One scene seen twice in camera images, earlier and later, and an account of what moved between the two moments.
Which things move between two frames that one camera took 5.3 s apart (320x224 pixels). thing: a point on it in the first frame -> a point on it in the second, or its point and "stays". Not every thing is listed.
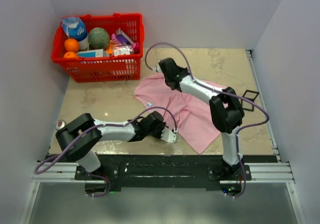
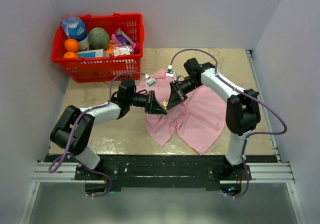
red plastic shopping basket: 100,69 stays
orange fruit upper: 71,45 stays
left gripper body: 156,133 -> 142,100
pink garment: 190,114 stays
